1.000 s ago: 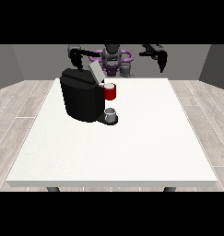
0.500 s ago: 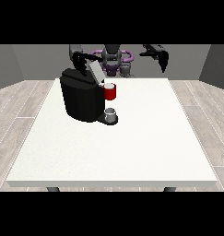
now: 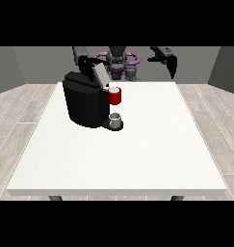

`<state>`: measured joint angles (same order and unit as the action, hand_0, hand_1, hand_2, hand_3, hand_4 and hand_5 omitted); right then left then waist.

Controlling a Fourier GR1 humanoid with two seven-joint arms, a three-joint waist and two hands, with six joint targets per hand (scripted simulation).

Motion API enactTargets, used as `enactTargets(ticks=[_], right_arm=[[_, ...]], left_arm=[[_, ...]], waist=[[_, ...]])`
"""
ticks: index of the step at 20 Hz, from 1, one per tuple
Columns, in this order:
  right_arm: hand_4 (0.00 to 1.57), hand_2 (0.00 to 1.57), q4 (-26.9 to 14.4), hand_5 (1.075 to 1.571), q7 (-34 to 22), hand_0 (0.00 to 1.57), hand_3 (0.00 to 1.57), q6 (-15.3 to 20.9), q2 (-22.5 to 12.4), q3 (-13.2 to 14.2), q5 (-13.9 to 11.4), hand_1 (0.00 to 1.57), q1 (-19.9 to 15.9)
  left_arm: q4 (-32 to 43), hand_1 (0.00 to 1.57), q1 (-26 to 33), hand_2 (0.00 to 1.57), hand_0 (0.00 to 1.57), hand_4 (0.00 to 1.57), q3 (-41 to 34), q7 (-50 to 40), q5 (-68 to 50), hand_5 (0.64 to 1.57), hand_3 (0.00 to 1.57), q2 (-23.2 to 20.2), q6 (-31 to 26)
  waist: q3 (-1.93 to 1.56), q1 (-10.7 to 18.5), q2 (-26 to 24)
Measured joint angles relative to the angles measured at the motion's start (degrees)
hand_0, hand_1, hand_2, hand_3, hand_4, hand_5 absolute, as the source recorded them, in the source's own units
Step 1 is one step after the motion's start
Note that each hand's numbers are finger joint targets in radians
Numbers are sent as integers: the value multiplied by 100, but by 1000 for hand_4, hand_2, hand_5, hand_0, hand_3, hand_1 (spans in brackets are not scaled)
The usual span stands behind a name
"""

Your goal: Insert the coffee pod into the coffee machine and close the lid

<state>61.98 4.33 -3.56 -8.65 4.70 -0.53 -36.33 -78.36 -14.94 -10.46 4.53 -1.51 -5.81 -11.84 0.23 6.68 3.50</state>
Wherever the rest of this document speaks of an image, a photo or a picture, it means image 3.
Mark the small grey cup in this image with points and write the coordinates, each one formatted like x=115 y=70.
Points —
x=115 y=121

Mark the grey robot trunk purple rings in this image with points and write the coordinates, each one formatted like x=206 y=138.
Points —
x=116 y=62

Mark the dark table leg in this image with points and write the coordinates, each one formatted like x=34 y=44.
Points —
x=55 y=197

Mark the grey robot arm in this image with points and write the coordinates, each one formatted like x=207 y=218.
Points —
x=79 y=52
x=161 y=50

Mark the pale grey machine lid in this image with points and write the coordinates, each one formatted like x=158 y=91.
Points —
x=101 y=75

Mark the black coffee machine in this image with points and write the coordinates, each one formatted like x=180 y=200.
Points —
x=83 y=103

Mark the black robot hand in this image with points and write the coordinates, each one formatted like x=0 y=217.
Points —
x=87 y=66
x=172 y=64

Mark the red pod holder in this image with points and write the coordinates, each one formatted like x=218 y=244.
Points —
x=115 y=98

